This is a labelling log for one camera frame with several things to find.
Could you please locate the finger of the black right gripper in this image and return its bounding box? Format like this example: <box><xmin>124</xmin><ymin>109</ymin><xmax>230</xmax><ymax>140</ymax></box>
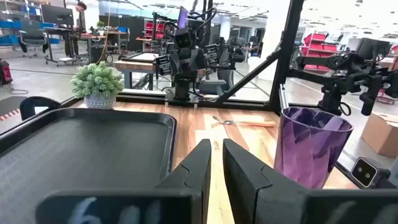
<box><xmin>203</xmin><ymin>44</ymin><xmax>221</xmax><ymax>66</ymax></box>
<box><xmin>155</xmin><ymin>54</ymin><xmax>172</xmax><ymax>76</ymax></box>

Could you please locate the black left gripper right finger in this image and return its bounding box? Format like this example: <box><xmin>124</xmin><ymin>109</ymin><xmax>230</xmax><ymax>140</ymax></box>
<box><xmin>222</xmin><ymin>138</ymin><xmax>398</xmax><ymax>224</ymax></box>

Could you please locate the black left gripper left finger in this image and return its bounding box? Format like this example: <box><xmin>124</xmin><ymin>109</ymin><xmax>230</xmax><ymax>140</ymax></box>
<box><xmin>35</xmin><ymin>138</ymin><xmax>213</xmax><ymax>224</ymax></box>

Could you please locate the purple faceted plastic cup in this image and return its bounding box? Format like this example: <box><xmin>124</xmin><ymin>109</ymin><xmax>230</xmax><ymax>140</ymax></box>
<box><xmin>273</xmin><ymin>106</ymin><xmax>354</xmax><ymax>190</ymax></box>

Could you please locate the black serving tray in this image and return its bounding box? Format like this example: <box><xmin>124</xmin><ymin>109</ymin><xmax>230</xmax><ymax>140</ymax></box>
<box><xmin>0</xmin><ymin>107</ymin><xmax>178</xmax><ymax>224</ymax></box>

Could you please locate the wooden top workbench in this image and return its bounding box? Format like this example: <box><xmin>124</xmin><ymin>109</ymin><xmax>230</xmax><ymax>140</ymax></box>
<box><xmin>113</xmin><ymin>52</ymin><xmax>160</xmax><ymax>91</ymax></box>

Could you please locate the rack with red bins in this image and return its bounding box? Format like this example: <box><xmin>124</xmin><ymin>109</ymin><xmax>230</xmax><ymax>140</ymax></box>
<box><xmin>143</xmin><ymin>18</ymin><xmax>165</xmax><ymax>53</ymax></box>
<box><xmin>298</xmin><ymin>32</ymin><xmax>340</xmax><ymax>72</ymax></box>

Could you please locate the purple lit monitor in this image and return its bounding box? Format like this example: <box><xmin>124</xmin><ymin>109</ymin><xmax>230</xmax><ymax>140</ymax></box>
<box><xmin>177</xmin><ymin>6</ymin><xmax>190</xmax><ymax>30</ymax></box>

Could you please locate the green plant in patterned pot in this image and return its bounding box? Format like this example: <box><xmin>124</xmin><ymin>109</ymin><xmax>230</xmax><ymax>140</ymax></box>
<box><xmin>70</xmin><ymin>60</ymin><xmax>125</xmax><ymax>110</ymax></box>

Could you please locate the person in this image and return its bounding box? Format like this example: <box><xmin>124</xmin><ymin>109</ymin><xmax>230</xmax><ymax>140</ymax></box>
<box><xmin>63</xmin><ymin>1</ymin><xmax>88</xmax><ymax>59</ymax></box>

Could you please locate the black office desk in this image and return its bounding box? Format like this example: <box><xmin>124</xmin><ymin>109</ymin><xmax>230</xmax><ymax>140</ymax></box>
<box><xmin>42</xmin><ymin>26</ymin><xmax>93</xmax><ymax>67</ymax></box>

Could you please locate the black computer monitor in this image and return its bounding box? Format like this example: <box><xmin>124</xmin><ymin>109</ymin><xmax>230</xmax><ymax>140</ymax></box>
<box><xmin>41</xmin><ymin>4</ymin><xmax>75</xmax><ymax>27</ymax></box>

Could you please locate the cardboard box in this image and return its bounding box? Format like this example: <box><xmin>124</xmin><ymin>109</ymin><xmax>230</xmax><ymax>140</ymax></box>
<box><xmin>360</xmin><ymin>111</ymin><xmax>398</xmax><ymax>158</ymax></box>

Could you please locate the black office chair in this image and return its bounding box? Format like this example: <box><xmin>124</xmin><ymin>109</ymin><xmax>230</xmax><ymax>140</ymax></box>
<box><xmin>17</xmin><ymin>19</ymin><xmax>48</xmax><ymax>59</ymax></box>

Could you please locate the black hazard striped floor mat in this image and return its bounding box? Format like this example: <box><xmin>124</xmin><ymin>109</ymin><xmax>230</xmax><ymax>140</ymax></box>
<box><xmin>0</xmin><ymin>95</ymin><xmax>28</xmax><ymax>123</ymax></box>

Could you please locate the red and black floor device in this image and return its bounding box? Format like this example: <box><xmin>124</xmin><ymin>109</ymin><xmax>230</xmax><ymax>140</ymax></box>
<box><xmin>0</xmin><ymin>58</ymin><xmax>14</xmax><ymax>86</ymax></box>

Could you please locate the shelf with blue bins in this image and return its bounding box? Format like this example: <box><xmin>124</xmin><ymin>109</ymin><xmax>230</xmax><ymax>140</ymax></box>
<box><xmin>0</xmin><ymin>0</ymin><xmax>60</xmax><ymax>47</ymax></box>

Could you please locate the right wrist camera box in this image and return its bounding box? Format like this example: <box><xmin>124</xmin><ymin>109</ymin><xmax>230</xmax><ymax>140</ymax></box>
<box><xmin>174</xmin><ymin>29</ymin><xmax>195</xmax><ymax>50</ymax></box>

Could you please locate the yellow hanging cable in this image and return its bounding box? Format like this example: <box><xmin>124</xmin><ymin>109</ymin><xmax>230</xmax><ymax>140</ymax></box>
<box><xmin>95</xmin><ymin>0</ymin><xmax>112</xmax><ymax>65</ymax></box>

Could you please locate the black aluminium table frame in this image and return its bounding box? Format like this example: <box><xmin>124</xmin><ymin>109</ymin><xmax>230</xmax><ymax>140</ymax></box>
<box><xmin>0</xmin><ymin>0</ymin><xmax>398</xmax><ymax>190</ymax></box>

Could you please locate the silver metal bracket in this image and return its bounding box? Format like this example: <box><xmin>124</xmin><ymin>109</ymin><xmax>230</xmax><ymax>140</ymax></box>
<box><xmin>278</xmin><ymin>83</ymin><xmax>289</xmax><ymax>110</ymax></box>

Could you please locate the small black depth camera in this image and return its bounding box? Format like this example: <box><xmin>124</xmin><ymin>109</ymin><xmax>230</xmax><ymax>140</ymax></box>
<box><xmin>350</xmin><ymin>157</ymin><xmax>392</xmax><ymax>189</ymax></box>

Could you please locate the black curved frame handle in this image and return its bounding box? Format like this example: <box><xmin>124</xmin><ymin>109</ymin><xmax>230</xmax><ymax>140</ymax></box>
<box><xmin>19</xmin><ymin>96</ymin><xmax>62</xmax><ymax>121</ymax></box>

